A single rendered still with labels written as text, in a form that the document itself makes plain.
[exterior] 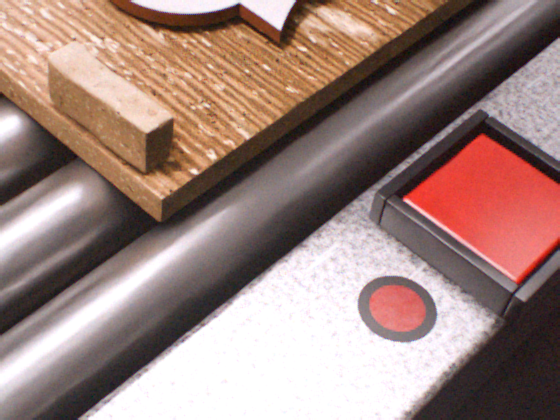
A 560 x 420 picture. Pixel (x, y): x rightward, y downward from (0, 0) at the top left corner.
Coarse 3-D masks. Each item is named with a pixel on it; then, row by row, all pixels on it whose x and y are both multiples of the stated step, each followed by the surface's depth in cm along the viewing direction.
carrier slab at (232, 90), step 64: (0, 0) 49; (64, 0) 50; (320, 0) 52; (384, 0) 52; (448, 0) 53; (0, 64) 46; (128, 64) 47; (192, 64) 48; (256, 64) 48; (320, 64) 49; (64, 128) 45; (192, 128) 45; (256, 128) 46; (128, 192) 44; (192, 192) 44
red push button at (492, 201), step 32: (448, 160) 47; (480, 160) 47; (512, 160) 47; (416, 192) 45; (448, 192) 46; (480, 192) 46; (512, 192) 46; (544, 192) 46; (448, 224) 44; (480, 224) 45; (512, 224) 45; (544, 224) 45; (480, 256) 44; (512, 256) 44; (544, 256) 44
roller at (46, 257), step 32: (32, 192) 44; (64, 192) 44; (96, 192) 45; (0, 224) 43; (32, 224) 43; (64, 224) 44; (96, 224) 44; (128, 224) 46; (0, 256) 42; (32, 256) 43; (64, 256) 44; (96, 256) 45; (0, 288) 42; (32, 288) 43; (0, 320) 42
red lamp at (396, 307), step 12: (384, 288) 44; (396, 288) 44; (372, 300) 43; (384, 300) 43; (396, 300) 43; (408, 300) 43; (420, 300) 43; (372, 312) 43; (384, 312) 43; (396, 312) 43; (408, 312) 43; (420, 312) 43; (384, 324) 42; (396, 324) 43; (408, 324) 43
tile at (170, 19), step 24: (120, 0) 49; (144, 0) 48; (168, 0) 49; (192, 0) 49; (216, 0) 49; (240, 0) 49; (264, 0) 49; (288, 0) 50; (168, 24) 49; (192, 24) 49; (264, 24) 49
